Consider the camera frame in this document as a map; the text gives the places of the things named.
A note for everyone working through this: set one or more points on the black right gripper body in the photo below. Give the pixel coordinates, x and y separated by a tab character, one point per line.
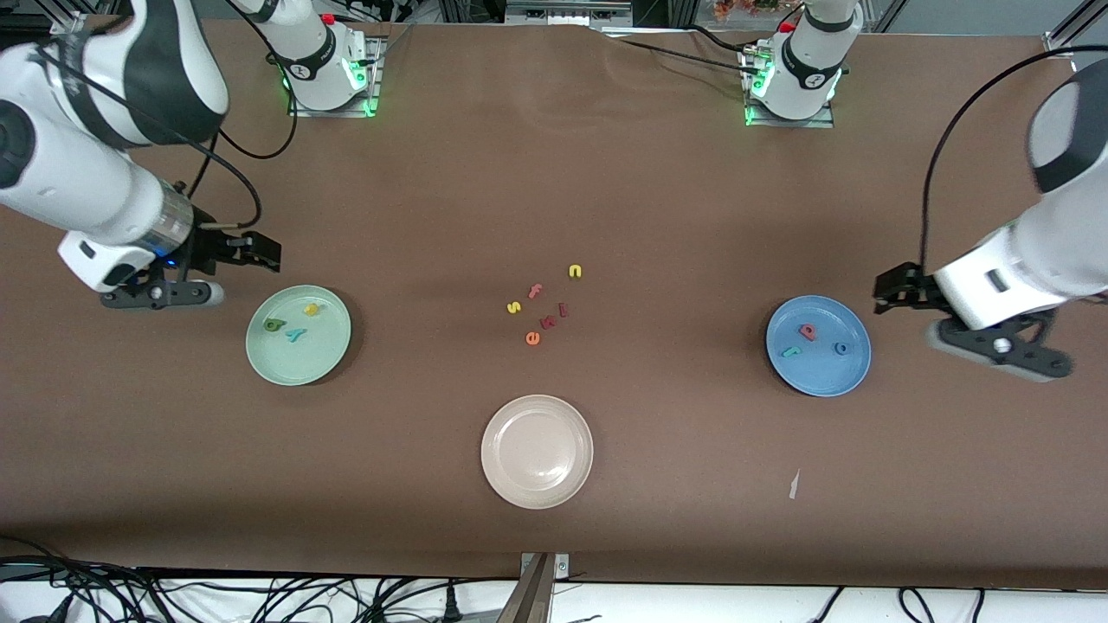
210	245

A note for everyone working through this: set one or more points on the green foam letter q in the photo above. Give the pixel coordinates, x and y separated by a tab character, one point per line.
270	324

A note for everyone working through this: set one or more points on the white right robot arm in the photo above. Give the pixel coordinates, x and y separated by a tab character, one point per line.
69	182

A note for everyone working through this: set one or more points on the blue round plate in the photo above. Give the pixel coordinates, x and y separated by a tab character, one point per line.
822	376

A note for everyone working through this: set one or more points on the light green round plate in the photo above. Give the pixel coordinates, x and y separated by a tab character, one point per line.
312	363

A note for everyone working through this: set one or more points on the small grey paper scrap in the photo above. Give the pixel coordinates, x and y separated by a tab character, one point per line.
794	486

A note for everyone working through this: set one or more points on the brown table cover mat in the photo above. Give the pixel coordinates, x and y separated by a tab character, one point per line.
554	173

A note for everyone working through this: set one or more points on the orange artificial flowers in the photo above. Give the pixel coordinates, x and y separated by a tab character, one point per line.
744	9

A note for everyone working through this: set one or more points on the beige round plate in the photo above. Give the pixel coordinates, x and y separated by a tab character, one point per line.
537	452

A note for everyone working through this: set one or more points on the black power plug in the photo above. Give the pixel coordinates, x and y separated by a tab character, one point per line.
451	606

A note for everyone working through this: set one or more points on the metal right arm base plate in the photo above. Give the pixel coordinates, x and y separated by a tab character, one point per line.
333	111

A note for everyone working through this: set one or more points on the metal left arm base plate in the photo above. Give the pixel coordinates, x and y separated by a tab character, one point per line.
792	123

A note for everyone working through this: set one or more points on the aluminium corner bracket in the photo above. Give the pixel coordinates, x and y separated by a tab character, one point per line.
1060	43
69	23

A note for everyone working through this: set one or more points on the dark metal frame rig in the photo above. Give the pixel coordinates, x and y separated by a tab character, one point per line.
563	10

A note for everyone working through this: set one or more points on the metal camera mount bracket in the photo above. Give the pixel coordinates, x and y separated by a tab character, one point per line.
532	597

